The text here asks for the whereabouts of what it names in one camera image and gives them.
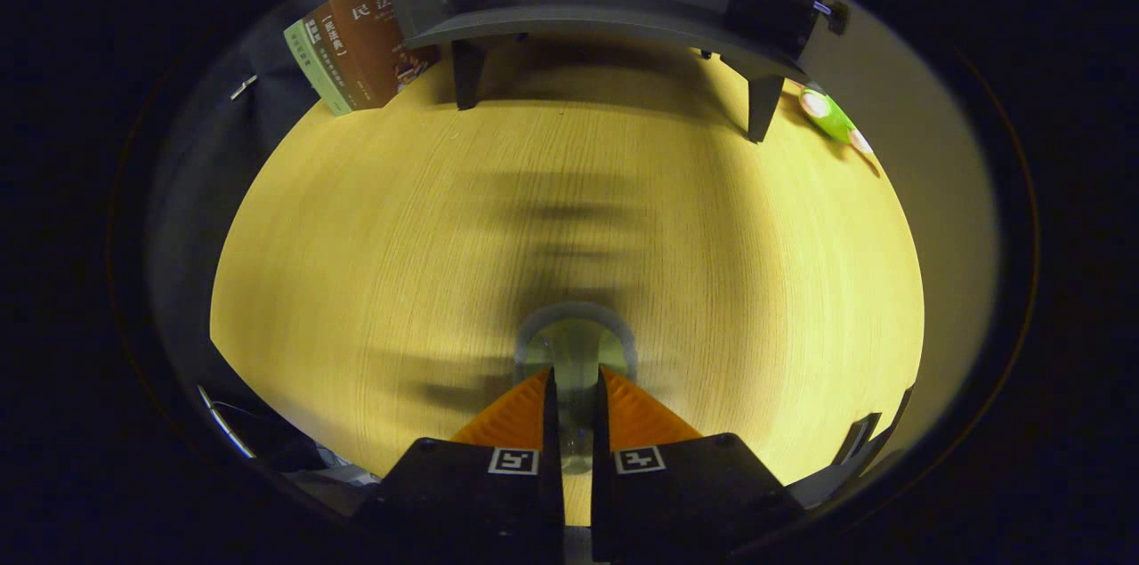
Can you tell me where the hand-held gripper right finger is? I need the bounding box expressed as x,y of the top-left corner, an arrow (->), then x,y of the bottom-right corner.
589,366 -> 808,565

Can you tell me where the grey cabinet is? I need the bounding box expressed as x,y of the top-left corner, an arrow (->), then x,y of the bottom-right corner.
384,0 -> 851,144

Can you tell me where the green and white plush toy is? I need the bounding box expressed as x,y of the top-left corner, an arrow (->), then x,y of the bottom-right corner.
795,80 -> 877,161

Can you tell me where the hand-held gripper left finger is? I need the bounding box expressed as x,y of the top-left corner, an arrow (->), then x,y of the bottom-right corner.
352,367 -> 567,565

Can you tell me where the brown book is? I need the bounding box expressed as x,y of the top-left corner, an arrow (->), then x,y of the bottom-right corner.
303,0 -> 441,112

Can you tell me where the black door handle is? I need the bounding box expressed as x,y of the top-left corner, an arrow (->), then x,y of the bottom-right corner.
832,411 -> 884,468

